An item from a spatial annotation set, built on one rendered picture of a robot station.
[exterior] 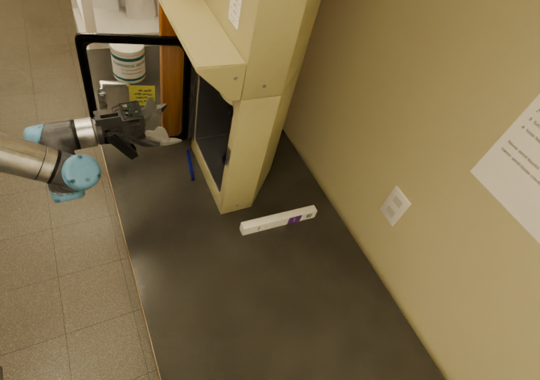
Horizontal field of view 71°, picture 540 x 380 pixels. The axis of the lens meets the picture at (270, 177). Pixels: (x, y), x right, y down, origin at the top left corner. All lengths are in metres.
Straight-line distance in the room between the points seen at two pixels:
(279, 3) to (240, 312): 0.78
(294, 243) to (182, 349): 0.46
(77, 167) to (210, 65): 0.35
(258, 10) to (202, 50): 0.16
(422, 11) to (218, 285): 0.89
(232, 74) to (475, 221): 0.66
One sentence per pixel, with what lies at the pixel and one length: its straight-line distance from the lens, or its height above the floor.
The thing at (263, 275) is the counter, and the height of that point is 0.94.
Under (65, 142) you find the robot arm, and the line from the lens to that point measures 1.03.
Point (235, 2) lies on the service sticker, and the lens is 0.89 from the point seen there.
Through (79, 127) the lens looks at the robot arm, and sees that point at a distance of 1.02.
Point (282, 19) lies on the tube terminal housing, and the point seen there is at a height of 1.61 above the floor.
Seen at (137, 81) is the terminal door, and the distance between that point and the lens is 1.22.
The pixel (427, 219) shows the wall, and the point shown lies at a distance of 1.10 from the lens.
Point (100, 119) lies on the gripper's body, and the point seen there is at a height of 1.30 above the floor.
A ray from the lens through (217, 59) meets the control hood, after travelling 0.85.
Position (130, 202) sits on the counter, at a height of 0.94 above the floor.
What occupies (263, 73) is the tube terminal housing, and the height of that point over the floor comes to 1.48.
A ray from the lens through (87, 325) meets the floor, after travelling 2.13.
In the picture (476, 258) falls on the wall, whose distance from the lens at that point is 1.05.
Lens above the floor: 1.96
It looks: 47 degrees down
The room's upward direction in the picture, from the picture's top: 17 degrees clockwise
